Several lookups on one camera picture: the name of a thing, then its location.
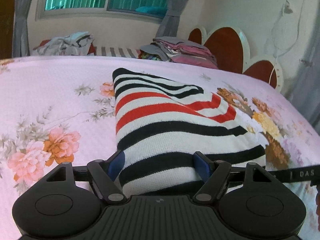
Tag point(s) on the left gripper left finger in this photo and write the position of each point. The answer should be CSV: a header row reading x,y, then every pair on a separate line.
x,y
103,174

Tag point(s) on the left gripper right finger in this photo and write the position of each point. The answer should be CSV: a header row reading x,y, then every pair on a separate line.
x,y
214,174

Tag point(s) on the striped black red white sweater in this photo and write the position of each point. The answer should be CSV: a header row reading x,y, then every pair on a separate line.
x,y
161,123

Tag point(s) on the crumpled light blue clothes pile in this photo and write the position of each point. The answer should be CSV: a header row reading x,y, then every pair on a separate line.
x,y
76,44

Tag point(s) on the pink floral bed sheet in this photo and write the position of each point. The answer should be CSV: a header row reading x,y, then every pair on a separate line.
x,y
59,109

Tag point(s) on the grey white striped mattress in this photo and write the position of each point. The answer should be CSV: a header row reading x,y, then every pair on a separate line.
x,y
117,52

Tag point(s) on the colourful floral cloth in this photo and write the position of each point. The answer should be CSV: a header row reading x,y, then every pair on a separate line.
x,y
147,56

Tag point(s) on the red white scalloped headboard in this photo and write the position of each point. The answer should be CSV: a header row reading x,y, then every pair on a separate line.
x,y
231,48

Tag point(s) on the folded pink grey bedding stack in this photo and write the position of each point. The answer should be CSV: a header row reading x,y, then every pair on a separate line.
x,y
176,50

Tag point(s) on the right grey curtain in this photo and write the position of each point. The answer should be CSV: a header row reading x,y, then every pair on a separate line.
x,y
171,20

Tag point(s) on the grey curtain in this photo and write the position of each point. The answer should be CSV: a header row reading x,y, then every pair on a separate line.
x,y
171,20
20,43

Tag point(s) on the left grey curtain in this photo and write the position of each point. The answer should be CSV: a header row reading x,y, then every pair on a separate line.
x,y
20,43

